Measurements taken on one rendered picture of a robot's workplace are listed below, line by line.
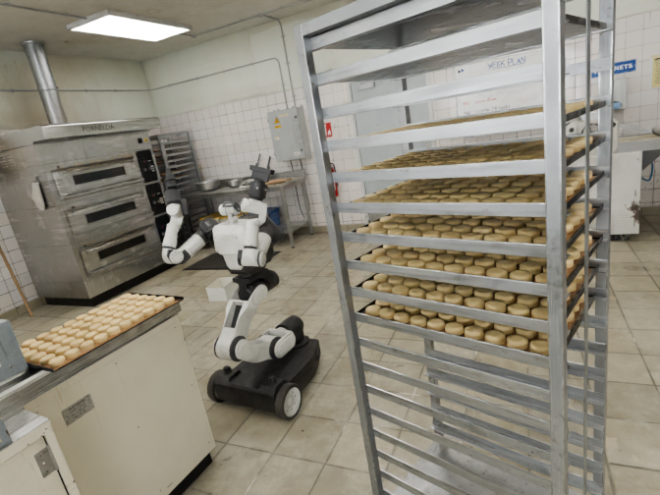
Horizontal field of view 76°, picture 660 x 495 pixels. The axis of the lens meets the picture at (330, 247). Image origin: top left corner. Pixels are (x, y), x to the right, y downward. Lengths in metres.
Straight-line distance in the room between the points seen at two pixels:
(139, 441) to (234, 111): 5.49
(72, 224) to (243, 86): 3.07
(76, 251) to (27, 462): 3.94
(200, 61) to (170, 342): 5.63
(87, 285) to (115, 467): 3.64
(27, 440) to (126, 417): 0.50
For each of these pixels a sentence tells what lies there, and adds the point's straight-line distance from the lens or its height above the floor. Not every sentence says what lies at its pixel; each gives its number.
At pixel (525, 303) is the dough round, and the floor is 1.05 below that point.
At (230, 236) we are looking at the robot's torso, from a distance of 2.38.
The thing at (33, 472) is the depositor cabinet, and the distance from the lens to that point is 1.69.
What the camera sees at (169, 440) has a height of 0.32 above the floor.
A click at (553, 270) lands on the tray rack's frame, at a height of 1.20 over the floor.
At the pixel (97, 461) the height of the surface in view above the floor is 0.48.
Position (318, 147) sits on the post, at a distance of 1.22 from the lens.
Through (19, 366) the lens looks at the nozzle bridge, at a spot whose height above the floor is 1.04.
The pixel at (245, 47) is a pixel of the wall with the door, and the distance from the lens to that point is 6.76.
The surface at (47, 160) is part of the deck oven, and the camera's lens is 5.38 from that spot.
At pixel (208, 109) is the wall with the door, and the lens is 7.18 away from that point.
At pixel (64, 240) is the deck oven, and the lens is 5.47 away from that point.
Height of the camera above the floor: 1.56
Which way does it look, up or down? 16 degrees down
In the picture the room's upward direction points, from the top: 10 degrees counter-clockwise
